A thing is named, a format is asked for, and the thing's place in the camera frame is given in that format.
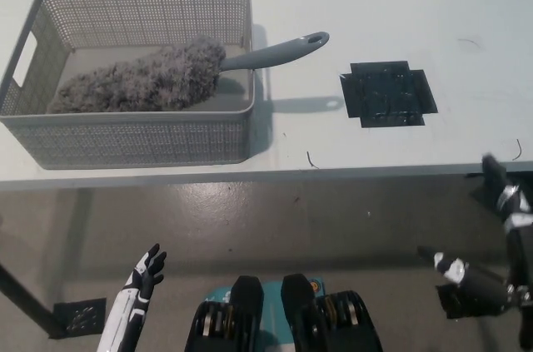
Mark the black tape patch on desk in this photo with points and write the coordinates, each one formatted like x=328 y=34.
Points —
x=387 y=96

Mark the grey perforated plastic basket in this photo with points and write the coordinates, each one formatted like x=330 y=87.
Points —
x=125 y=144

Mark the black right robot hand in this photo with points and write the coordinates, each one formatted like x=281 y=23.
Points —
x=483 y=285

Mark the black table leg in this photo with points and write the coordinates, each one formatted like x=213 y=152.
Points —
x=29 y=300

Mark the white and black left hand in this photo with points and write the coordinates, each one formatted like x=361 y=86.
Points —
x=125 y=310

